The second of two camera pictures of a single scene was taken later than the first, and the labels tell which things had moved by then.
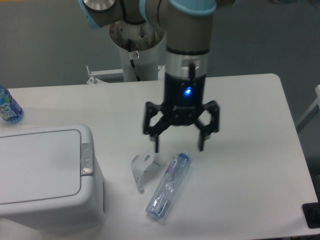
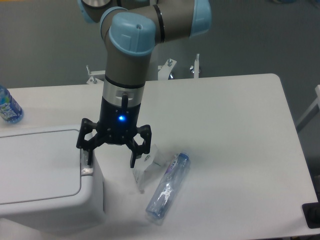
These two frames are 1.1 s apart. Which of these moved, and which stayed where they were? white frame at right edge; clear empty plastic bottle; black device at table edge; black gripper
Moved: black gripper
Stayed: clear empty plastic bottle; black device at table edge; white frame at right edge
